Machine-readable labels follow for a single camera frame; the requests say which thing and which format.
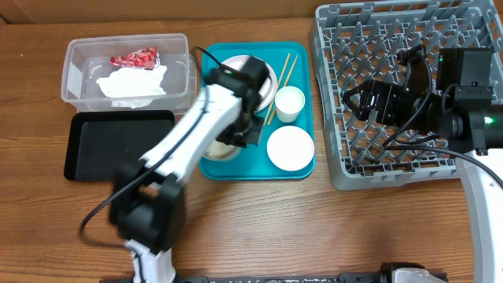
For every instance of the red snack wrapper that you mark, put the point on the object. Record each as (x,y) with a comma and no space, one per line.
(146,59)

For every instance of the pink small bowl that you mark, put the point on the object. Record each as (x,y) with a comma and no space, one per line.
(290,148)

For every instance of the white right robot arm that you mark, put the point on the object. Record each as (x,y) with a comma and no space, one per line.
(454,112)

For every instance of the black plastic tray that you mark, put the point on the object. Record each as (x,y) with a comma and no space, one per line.
(100,142)

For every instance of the grey dishwasher rack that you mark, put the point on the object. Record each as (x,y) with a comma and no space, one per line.
(354,42)

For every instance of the clear plastic bin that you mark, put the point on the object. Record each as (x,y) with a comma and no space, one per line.
(91,83)

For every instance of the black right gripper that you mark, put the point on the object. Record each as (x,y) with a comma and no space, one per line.
(388,98)

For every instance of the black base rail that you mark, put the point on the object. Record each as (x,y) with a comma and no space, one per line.
(383,275)

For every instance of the pink round plate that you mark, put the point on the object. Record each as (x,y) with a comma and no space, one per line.
(268,89)

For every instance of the grey-green bowl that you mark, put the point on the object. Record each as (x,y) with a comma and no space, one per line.
(219,151)

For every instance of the right wooden chopstick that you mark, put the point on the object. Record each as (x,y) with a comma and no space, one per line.
(285,83)

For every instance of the teal plastic tray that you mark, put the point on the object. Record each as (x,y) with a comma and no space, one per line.
(252,163)

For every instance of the white paper cup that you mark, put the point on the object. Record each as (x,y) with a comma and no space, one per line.
(289,101)

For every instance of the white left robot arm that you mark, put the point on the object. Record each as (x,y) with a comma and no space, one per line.
(148,200)

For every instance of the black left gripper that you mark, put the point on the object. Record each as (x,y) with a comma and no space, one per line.
(253,135)

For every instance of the white napkin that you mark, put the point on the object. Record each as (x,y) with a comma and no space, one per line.
(125,83)

